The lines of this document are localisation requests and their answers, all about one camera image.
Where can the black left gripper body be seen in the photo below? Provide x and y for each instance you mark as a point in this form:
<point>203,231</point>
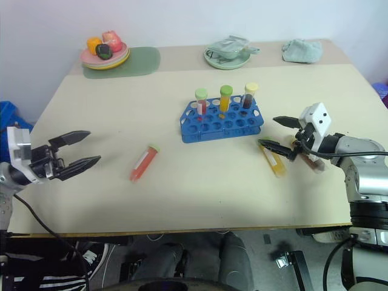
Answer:
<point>42,160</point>

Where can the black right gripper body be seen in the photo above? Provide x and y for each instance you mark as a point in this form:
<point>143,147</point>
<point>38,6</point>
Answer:
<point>305,135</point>

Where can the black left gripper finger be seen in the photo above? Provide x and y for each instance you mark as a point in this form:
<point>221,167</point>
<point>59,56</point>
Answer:
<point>72,137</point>
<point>80,165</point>

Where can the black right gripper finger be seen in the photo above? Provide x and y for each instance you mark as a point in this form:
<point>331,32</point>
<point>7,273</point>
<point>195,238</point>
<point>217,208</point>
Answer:
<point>279,149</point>
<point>288,121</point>

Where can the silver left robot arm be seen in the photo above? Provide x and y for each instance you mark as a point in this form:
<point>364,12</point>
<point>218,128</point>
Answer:
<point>6,182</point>

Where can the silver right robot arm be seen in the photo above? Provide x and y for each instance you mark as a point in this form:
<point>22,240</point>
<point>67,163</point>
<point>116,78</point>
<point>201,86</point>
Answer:
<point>363,175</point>

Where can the yellow tube, green cap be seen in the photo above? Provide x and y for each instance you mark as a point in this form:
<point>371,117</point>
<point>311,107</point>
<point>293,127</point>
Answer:
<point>276,165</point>

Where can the brown liquid tube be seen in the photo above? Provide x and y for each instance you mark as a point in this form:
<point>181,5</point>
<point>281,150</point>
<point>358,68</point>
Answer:
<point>315,163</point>

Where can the dark brown tube, yellow cap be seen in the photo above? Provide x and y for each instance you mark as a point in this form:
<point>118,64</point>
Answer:
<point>249,98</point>

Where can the red-orange tube, green cap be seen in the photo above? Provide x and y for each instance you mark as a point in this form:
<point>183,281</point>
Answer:
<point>144,163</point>

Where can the blue test tube rack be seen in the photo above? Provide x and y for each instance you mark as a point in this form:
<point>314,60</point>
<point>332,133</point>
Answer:
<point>218,124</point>

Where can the orange tube, green cap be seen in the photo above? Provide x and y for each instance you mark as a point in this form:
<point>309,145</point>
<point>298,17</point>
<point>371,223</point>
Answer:
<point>225,101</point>

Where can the red tube, green cap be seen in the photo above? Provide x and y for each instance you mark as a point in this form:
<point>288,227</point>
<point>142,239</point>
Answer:
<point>201,104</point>

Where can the blue plastic crate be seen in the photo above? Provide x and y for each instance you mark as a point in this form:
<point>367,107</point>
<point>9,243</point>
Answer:
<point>10,116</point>

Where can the light green towel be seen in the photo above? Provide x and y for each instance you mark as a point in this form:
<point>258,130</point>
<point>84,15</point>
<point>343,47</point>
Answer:
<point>301,51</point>

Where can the light green spoon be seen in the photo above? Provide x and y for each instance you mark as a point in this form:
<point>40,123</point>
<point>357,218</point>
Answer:
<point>254,50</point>

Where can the pink plate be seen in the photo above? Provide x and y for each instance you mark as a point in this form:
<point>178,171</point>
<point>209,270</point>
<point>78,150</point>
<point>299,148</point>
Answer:
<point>91,59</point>

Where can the light green plate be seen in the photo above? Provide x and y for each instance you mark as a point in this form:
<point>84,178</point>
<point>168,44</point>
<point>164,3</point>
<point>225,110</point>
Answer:
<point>225,63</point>

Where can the purple plastic object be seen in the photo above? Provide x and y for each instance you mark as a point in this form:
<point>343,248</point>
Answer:
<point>381,92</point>

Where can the yellow plate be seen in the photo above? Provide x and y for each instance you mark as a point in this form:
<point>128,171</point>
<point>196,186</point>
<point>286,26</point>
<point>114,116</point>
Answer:
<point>119,63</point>

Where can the dark green toy vegetable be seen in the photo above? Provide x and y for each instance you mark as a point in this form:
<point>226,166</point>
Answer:
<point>104,51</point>

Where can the black and white shoe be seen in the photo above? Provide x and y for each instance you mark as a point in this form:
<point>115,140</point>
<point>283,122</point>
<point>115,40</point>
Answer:
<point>94,256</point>

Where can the orange toy pepper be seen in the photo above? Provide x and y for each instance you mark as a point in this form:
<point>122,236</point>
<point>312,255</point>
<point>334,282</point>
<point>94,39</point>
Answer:
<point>92,44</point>

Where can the clear plastic bag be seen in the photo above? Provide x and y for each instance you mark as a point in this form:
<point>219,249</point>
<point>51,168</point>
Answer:
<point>227,45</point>

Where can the white power strip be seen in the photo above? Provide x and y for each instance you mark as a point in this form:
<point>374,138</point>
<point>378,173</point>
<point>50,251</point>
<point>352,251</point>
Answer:
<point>332,236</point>

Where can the green table mat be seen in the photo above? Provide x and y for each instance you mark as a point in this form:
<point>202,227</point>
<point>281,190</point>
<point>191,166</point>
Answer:
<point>142,62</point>

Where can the pink toy fruit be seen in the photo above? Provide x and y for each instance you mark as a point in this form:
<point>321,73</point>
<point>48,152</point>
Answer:
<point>112,39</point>

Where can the black white striped cloth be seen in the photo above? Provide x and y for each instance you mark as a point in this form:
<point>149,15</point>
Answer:
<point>27,269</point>

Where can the black metal stand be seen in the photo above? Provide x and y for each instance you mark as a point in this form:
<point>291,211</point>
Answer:
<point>298,266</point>

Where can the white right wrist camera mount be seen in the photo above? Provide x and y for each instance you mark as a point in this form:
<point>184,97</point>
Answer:
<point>320,116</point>

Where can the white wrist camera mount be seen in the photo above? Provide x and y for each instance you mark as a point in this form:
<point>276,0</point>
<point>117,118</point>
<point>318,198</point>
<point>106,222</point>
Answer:
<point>320,116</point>
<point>12,145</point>

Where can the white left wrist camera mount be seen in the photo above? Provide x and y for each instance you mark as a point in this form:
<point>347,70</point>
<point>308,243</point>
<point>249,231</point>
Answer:
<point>12,145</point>

